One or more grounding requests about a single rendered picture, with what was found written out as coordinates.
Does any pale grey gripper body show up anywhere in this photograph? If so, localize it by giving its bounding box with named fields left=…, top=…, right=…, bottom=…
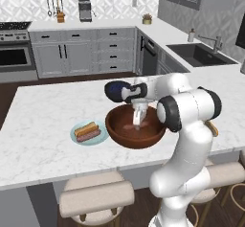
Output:
left=131, top=99, right=149, bottom=130

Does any brown wooden bowl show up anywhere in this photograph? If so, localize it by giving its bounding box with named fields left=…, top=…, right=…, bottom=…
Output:
left=104, top=103, right=167, bottom=150

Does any pink brown sausage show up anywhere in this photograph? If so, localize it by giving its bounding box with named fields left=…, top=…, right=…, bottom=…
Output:
left=76, top=128, right=102, bottom=144

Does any tan hot dog bun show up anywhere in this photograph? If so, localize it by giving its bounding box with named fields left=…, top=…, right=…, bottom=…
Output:
left=74, top=121, right=100, bottom=138

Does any light blue plate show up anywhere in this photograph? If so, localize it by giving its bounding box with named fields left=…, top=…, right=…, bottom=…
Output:
left=69, top=119, right=110, bottom=147

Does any tan round plate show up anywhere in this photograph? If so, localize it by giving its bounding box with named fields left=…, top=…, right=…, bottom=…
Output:
left=205, top=120, right=220, bottom=138

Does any dark dishwasher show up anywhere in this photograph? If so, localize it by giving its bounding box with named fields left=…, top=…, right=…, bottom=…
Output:
left=139, top=34, right=159, bottom=77

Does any dark sink basin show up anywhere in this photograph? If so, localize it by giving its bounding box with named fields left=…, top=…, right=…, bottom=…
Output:
left=166, top=42, right=239, bottom=68

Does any grey base cupboard run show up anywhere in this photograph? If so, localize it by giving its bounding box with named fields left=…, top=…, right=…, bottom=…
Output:
left=28, top=27, right=137, bottom=79

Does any grey soap dispenser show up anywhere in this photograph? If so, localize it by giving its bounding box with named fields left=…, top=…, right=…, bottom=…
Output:
left=187, top=28, right=196, bottom=43

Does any small potted plant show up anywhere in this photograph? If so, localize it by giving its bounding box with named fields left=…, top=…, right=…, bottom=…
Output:
left=142, top=12, right=154, bottom=26

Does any beige cushioned stool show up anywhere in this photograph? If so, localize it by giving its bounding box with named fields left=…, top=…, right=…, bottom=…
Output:
left=186, top=155, right=245, bottom=227
left=58, top=170, right=136, bottom=227

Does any steel tap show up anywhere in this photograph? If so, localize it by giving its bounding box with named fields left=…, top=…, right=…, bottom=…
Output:
left=197, top=34, right=224, bottom=55

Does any wooden knife block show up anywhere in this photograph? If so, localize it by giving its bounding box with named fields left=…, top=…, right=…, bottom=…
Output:
left=56, top=10, right=66, bottom=24

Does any steel oven range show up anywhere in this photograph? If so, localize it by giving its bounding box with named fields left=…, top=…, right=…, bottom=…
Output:
left=0, top=21, right=39, bottom=83

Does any rail with hanging tools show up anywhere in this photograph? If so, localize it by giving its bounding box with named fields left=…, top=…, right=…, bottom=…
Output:
left=44, top=0, right=65, bottom=18

